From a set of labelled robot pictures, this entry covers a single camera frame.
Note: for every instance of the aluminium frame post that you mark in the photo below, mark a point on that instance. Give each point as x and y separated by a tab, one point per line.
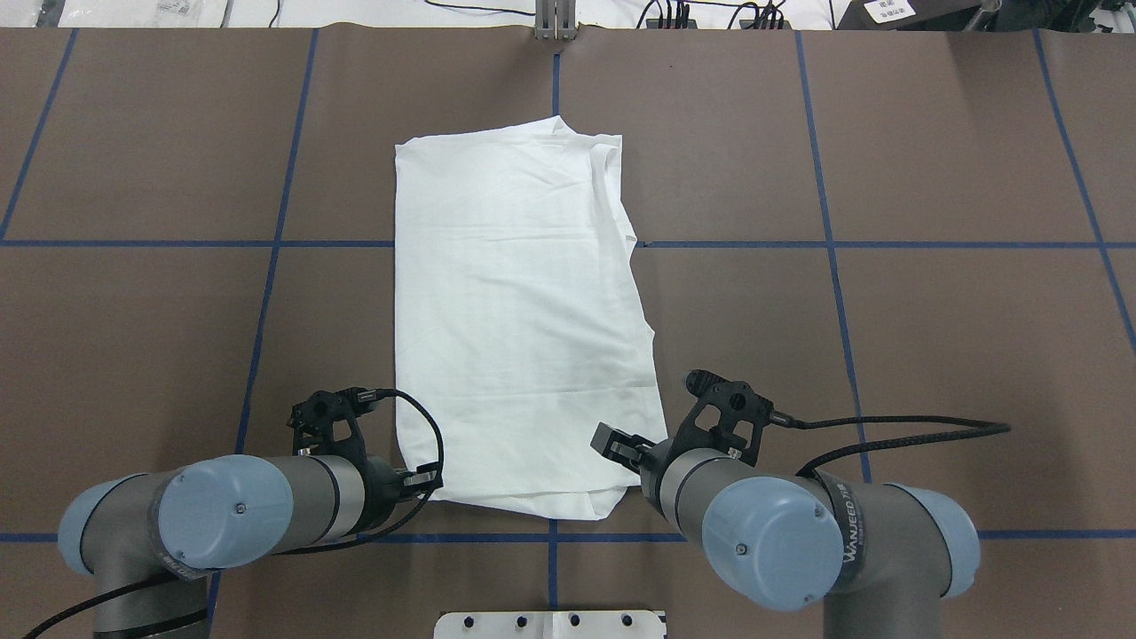
555	20

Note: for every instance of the white long-sleeve printed shirt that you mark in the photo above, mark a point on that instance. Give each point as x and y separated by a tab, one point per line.
518	322

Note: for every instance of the white camera mast pedestal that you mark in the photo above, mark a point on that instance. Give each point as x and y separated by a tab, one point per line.
553	624

